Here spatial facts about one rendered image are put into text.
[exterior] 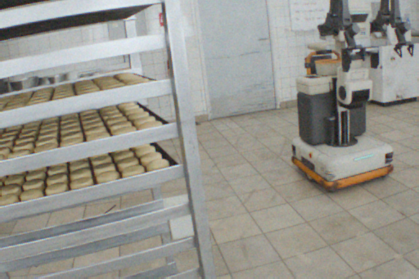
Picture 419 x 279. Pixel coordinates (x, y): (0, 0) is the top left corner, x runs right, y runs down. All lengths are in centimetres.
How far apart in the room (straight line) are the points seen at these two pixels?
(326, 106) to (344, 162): 47
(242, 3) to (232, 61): 84
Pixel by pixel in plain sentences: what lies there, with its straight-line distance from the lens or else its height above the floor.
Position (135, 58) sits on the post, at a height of 119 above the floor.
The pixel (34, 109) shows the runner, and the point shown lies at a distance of 68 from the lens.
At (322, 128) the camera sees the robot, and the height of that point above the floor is 42.
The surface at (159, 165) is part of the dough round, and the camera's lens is 77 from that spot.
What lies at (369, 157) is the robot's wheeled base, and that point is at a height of 24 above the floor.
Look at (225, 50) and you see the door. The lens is 501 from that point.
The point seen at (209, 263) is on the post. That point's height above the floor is 73.
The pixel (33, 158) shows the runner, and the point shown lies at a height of 106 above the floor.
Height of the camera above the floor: 124
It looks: 14 degrees down
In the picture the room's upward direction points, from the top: 7 degrees counter-clockwise
